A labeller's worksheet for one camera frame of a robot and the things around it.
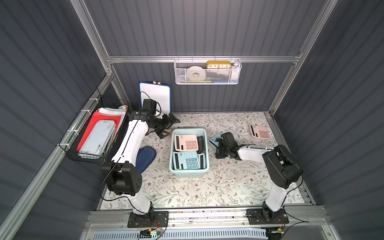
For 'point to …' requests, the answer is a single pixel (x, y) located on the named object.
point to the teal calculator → (185, 160)
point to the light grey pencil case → (98, 138)
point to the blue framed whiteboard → (160, 93)
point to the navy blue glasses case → (145, 157)
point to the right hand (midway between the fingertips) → (215, 142)
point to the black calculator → (201, 152)
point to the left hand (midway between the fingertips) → (177, 126)
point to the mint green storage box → (189, 173)
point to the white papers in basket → (121, 111)
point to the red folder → (98, 116)
